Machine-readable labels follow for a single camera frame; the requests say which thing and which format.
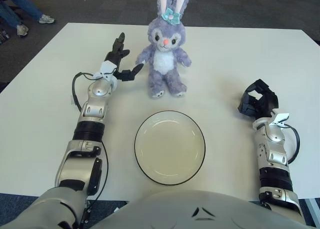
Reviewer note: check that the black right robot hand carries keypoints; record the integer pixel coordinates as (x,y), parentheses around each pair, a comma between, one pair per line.
(268,101)

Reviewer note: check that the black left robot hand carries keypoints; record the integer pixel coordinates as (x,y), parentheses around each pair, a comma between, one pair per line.
(116,51)

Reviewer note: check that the purple bunny plush doll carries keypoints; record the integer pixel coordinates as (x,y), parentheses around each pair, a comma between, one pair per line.
(163,61)

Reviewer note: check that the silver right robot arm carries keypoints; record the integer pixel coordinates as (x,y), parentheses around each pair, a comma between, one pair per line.
(272,136)

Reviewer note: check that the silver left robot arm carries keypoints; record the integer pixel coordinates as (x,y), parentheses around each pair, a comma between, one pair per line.
(98,89)

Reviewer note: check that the white plate with black rim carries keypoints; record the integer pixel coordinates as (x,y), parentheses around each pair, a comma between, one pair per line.
(170,149)

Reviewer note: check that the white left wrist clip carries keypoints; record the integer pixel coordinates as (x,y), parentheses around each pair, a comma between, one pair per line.
(107,67)

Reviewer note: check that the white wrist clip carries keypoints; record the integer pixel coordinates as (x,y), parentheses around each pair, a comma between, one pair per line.
(107,67)
(281,118)

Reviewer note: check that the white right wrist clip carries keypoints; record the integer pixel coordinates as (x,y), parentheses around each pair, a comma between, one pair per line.
(281,118)

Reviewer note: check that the white sneaker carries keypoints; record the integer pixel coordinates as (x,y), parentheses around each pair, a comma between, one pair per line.
(22,30)
(46,19)

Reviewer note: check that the blue jeans leg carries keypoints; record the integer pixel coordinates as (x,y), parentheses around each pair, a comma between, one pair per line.
(25,4)
(8,15)

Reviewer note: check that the white table leg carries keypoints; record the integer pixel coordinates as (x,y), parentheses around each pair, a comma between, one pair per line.
(312,214)

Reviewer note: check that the grey robot torso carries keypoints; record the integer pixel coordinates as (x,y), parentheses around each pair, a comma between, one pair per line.
(175,209)

